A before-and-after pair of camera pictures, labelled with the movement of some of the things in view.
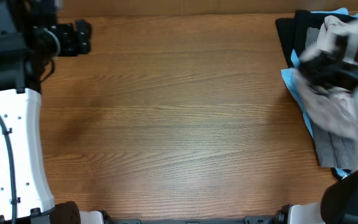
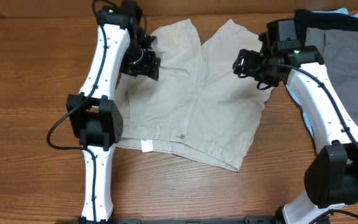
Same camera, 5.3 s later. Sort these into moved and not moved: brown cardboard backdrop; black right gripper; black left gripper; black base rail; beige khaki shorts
Moved: beige khaki shorts; black right gripper; black left gripper
Not moved: black base rail; brown cardboard backdrop
